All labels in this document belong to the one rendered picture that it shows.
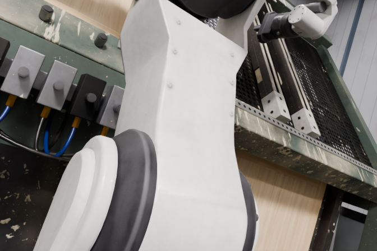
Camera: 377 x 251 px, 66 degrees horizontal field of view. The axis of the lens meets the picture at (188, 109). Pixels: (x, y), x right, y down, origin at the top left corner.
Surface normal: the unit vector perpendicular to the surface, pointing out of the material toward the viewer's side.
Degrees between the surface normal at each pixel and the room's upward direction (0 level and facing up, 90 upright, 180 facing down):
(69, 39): 53
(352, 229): 95
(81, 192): 79
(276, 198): 90
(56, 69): 90
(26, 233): 90
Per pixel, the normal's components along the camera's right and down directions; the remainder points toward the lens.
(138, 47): -0.73, 0.04
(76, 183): -0.80, -0.35
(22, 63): 0.50, 0.06
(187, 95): 0.59, -0.35
